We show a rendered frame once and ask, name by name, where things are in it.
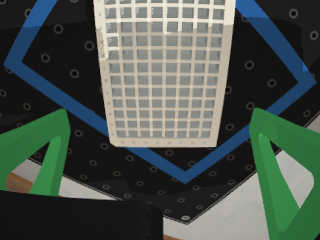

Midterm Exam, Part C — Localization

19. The blue rectangular tape outline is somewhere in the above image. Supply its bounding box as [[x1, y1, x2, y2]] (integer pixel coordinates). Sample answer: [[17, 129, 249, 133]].
[[3, 0, 317, 184]]

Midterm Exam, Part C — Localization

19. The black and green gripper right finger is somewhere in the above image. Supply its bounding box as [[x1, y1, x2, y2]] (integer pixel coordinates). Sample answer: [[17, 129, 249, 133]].
[[249, 108, 320, 240]]

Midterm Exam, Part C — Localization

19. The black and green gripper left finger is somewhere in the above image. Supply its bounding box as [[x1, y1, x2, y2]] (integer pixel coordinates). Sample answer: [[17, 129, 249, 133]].
[[0, 109, 71, 196]]

